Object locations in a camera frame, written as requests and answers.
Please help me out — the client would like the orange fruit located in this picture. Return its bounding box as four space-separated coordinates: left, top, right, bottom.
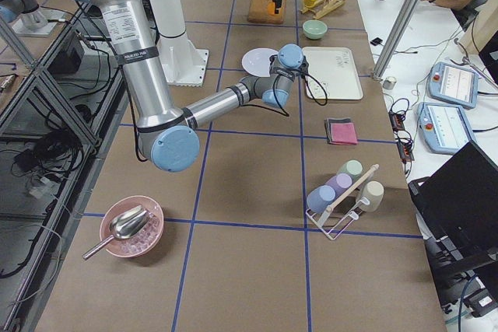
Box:
267 2 281 16

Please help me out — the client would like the white round plate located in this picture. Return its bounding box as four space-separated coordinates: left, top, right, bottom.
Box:
241 47 278 78

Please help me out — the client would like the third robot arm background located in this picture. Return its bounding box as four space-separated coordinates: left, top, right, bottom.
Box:
1 0 40 23

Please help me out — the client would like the wooden grain tray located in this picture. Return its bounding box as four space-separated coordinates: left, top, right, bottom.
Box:
247 0 286 25

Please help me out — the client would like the cream bear tray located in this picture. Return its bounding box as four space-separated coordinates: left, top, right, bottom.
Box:
303 47 363 100

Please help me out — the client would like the mint green bowl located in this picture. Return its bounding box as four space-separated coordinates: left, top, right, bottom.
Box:
302 19 328 40

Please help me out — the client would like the small metal can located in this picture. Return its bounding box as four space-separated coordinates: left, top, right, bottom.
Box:
382 76 397 90

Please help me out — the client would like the pink cloth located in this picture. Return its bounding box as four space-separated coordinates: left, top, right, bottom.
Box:
329 122 358 145

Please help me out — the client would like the light green cup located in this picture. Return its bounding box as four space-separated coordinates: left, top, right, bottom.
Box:
337 159 363 181

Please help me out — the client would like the upper teach pendant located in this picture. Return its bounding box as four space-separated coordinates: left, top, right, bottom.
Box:
427 62 479 109

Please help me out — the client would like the teach pendant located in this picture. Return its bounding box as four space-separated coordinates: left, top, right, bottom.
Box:
427 62 479 109
416 102 476 155

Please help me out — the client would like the black power strip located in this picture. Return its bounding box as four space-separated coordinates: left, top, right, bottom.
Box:
388 110 414 164

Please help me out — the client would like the purple cup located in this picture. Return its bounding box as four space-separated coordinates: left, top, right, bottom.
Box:
325 173 352 196

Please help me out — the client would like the blue cup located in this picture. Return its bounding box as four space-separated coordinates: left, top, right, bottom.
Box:
307 185 336 213

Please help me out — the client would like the lower teach pendant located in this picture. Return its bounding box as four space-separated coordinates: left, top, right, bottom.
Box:
416 102 476 155

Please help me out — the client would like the beige mug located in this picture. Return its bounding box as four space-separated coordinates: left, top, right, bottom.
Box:
356 180 384 212

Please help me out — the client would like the metal scoop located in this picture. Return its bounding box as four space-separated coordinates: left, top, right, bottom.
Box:
82 205 150 260

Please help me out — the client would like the black laptop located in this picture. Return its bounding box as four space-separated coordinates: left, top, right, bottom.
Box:
409 141 497 249

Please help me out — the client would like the pink bowl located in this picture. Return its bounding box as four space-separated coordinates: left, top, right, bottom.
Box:
100 195 164 258

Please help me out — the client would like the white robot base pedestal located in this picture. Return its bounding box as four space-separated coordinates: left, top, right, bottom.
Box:
149 0 209 86

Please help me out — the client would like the aluminium frame post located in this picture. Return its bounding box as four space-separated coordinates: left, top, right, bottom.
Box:
371 0 420 81

